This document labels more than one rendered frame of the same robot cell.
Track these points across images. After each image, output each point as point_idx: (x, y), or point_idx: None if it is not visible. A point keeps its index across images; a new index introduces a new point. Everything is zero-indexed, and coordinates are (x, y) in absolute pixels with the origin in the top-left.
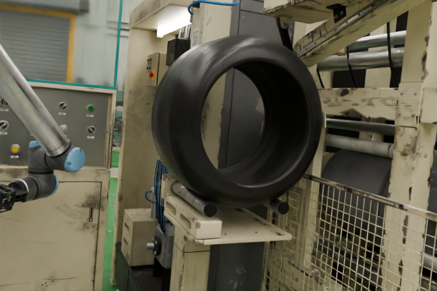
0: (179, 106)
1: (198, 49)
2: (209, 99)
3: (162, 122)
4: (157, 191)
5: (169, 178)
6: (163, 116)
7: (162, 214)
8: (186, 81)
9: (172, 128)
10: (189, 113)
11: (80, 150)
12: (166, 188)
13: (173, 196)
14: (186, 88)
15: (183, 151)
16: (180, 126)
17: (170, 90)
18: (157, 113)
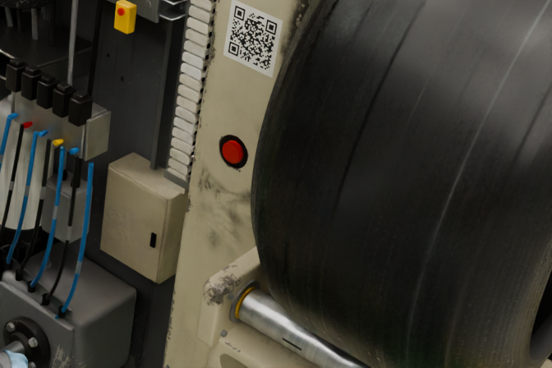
0: (510, 255)
1: None
2: None
3: (411, 283)
4: (23, 209)
5: (231, 291)
6: (420, 269)
7: (60, 276)
8: (536, 172)
9: (466, 317)
10: (534, 271)
11: (25, 363)
12: (223, 319)
13: (236, 328)
14: (537, 197)
15: (485, 362)
16: (500, 310)
17: (458, 191)
18: (348, 225)
